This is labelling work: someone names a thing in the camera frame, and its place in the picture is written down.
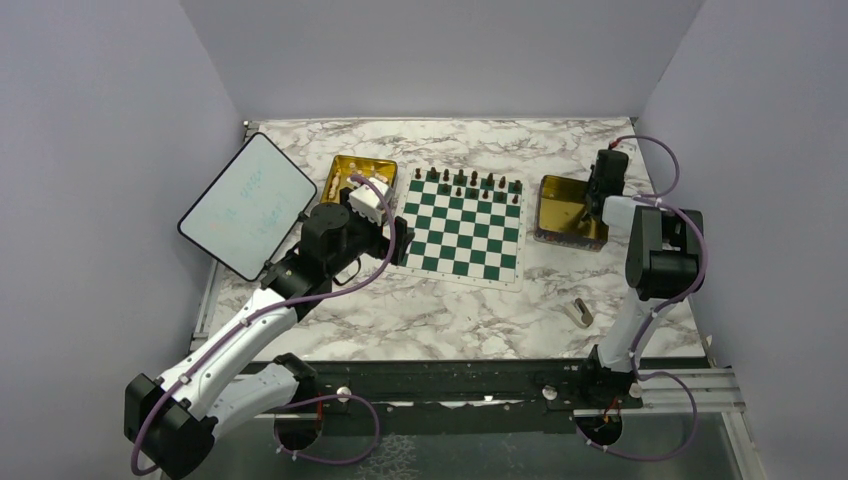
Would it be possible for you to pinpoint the gold tin with light pieces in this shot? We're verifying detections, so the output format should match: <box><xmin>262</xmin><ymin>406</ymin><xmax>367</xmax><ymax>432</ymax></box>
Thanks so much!
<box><xmin>320</xmin><ymin>155</ymin><xmax>399</xmax><ymax>205</ymax></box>

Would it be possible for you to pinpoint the green white chess board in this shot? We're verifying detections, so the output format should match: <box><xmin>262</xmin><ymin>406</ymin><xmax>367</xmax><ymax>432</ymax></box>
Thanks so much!
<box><xmin>390</xmin><ymin>167</ymin><xmax>526</xmax><ymax>292</ymax></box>

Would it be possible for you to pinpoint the black mounting rail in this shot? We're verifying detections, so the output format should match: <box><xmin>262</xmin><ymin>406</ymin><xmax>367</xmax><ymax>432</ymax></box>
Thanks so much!
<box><xmin>270</xmin><ymin>359</ymin><xmax>642</xmax><ymax>446</ymax></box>

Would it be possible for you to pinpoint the gold tin with dark pieces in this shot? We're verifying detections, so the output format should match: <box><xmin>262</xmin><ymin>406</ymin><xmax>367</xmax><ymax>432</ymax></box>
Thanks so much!
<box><xmin>533</xmin><ymin>175</ymin><xmax>609</xmax><ymax>252</ymax></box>

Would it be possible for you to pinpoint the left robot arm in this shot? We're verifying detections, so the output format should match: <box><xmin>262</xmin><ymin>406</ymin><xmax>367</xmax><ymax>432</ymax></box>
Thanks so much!
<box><xmin>124</xmin><ymin>203</ymin><xmax>414</xmax><ymax>479</ymax></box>

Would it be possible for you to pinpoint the beige black small device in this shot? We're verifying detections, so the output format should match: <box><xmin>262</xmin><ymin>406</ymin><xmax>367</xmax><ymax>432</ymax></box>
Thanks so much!
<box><xmin>564</xmin><ymin>298</ymin><xmax>594</xmax><ymax>329</ymax></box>

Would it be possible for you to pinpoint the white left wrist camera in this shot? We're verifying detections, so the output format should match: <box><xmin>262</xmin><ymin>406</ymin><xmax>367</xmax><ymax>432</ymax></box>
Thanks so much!
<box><xmin>348</xmin><ymin>178</ymin><xmax>393</xmax><ymax>226</ymax></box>

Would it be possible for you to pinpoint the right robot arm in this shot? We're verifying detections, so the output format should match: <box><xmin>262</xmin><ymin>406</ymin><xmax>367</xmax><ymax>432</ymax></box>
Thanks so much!
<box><xmin>576</xmin><ymin>149</ymin><xmax>707</xmax><ymax>407</ymax></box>

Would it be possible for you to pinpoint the small whiteboard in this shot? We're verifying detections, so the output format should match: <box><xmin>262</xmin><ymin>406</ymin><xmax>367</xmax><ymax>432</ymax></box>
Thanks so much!
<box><xmin>177</xmin><ymin>132</ymin><xmax>317</xmax><ymax>281</ymax></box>

